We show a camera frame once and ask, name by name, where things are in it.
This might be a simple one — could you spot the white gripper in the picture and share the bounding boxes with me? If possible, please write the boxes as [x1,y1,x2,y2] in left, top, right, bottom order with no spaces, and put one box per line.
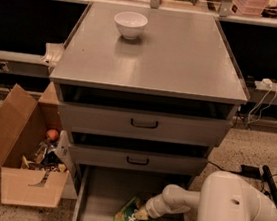
[134,195,170,221]

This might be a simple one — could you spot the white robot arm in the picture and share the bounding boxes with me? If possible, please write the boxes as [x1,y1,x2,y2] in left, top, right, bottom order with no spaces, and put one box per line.
[135,171,277,221]

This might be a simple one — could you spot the bottom grey open drawer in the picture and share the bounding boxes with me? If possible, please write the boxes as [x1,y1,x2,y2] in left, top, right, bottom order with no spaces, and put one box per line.
[72,166,186,221]

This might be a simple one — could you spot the middle grey drawer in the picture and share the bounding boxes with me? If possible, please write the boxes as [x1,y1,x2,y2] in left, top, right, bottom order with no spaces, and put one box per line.
[68,144,207,177]

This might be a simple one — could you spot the top grey drawer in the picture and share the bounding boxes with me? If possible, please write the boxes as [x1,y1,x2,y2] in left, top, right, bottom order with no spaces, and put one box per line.
[58,102,231,147]

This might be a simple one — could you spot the grey drawer cabinet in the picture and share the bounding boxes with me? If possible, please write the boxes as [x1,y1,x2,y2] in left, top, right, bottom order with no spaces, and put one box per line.
[37,0,259,196]

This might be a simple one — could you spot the snack packets in box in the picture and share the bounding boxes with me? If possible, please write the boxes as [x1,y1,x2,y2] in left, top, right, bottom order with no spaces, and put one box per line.
[21,138,67,173]

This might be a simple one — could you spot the black power adapter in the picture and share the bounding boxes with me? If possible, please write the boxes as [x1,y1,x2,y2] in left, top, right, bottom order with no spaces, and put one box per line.
[241,165,261,180]

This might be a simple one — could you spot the orange fruit in box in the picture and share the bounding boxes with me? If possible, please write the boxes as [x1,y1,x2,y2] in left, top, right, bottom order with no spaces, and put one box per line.
[46,129,59,141]

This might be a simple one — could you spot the black pole on floor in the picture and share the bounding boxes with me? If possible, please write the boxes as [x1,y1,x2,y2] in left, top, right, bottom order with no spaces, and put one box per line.
[262,165,277,204]

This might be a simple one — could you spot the open cardboard box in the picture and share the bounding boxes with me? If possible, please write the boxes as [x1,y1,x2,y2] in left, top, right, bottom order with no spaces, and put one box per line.
[0,85,69,208]

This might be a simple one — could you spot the white ceramic bowl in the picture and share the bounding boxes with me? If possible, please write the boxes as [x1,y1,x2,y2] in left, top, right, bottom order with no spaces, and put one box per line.
[114,11,148,40]

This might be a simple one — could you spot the pink storage box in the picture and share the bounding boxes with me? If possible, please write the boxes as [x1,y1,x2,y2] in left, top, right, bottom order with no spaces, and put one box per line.
[231,0,269,16]

